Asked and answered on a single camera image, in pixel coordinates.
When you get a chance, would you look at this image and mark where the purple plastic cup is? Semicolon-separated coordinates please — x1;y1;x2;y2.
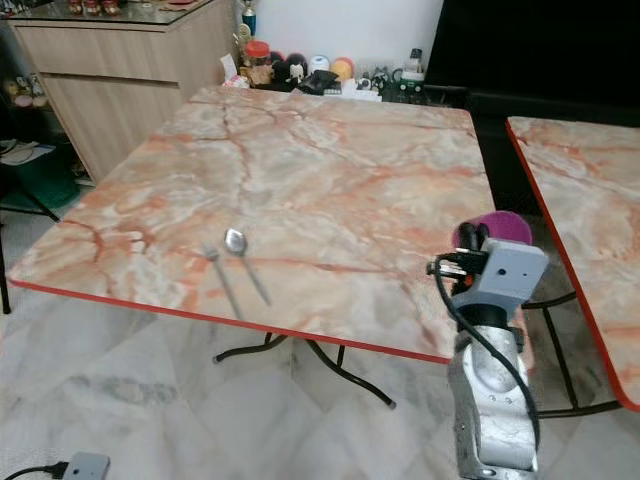
455;210;534;252

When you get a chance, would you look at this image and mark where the marble top folding table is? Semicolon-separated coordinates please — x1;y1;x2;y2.
506;116;640;419
7;85;526;410

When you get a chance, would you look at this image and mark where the green storage box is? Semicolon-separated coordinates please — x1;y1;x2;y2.
1;150;79;211

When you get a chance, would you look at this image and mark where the large black screen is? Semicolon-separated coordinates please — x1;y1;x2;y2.
422;0;640;98

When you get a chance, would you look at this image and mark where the orange round ball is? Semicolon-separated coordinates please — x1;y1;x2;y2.
330;56;356;82

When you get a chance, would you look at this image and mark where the black soft pouch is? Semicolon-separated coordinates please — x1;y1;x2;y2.
299;69;342;97

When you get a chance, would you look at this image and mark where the silver metal spoon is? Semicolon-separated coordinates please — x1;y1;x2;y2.
224;228;274;307

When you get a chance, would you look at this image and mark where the silver metal fork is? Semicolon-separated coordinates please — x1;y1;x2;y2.
204;244;244;322

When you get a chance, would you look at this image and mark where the red lid plastic jar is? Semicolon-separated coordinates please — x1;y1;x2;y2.
244;39;274;87

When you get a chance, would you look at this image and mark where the light wooden cabinet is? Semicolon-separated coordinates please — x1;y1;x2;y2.
5;0;242;184

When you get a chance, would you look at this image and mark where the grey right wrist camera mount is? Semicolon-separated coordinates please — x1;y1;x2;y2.
454;237;550;317

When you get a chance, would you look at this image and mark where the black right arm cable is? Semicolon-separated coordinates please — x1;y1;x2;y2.
434;268;542;453

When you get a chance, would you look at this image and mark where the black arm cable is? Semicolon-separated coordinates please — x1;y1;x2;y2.
434;268;542;453
4;461;67;480

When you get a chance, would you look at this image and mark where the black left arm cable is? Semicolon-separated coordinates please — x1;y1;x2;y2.
4;461;67;480

